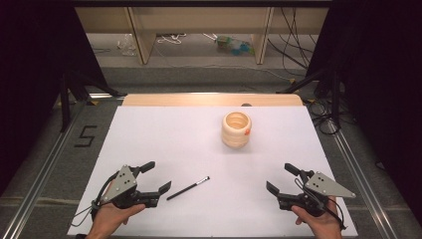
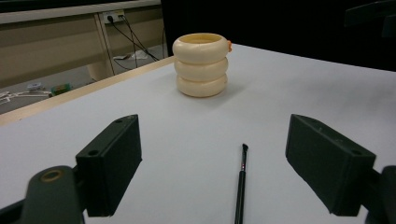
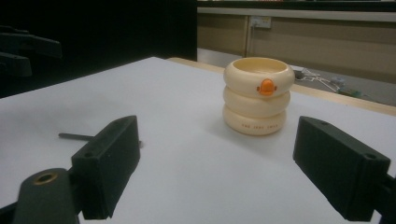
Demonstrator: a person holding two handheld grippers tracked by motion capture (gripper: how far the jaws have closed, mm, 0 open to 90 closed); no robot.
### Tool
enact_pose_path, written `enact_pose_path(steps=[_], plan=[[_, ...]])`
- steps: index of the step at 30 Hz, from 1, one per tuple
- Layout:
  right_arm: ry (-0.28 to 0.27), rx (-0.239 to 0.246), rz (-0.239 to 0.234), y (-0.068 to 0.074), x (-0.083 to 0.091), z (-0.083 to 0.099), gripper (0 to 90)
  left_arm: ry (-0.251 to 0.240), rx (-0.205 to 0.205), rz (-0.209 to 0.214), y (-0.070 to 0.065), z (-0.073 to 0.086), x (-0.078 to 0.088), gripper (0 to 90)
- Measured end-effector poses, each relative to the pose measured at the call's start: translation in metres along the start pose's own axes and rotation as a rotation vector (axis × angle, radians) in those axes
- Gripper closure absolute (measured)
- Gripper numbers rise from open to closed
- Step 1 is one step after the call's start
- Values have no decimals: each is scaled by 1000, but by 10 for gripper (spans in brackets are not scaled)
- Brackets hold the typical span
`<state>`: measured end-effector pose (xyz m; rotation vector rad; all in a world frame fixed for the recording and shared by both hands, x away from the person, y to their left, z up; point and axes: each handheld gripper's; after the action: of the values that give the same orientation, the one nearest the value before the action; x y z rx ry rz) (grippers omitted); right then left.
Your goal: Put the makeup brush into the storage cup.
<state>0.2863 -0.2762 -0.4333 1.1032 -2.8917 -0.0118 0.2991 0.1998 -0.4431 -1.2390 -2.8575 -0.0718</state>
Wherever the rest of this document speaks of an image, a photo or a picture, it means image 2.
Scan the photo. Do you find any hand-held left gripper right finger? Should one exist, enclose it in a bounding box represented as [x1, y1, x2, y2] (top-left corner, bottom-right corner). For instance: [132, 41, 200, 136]
[285, 113, 377, 217]

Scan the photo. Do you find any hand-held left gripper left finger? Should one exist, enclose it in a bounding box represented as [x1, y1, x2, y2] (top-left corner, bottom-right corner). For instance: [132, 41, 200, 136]
[75, 114, 143, 217]

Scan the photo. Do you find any thin black brush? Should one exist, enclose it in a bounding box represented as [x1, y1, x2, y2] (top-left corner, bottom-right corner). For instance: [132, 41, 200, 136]
[233, 143, 249, 224]

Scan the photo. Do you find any cream ribbed pen holder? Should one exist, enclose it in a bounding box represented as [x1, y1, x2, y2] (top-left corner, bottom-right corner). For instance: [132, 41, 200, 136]
[172, 32, 233, 99]

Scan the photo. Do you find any white table cover sheet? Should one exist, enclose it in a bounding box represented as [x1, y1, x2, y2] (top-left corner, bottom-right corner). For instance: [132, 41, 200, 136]
[0, 43, 396, 224]

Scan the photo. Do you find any colourful plastic packet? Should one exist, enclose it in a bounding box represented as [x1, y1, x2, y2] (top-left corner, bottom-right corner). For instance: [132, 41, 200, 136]
[50, 83, 73, 96]

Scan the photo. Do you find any white paper scrap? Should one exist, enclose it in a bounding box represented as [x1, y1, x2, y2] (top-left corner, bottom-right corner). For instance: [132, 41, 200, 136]
[113, 50, 149, 62]

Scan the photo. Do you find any white power strip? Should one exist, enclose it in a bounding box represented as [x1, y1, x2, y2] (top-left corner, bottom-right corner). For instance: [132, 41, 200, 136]
[102, 9, 125, 24]

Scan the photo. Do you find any white cord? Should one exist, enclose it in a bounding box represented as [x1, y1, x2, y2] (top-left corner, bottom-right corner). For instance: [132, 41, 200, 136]
[0, 90, 52, 105]

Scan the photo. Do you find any black cables bundle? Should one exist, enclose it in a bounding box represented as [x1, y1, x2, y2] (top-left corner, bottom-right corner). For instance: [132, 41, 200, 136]
[106, 14, 166, 71]

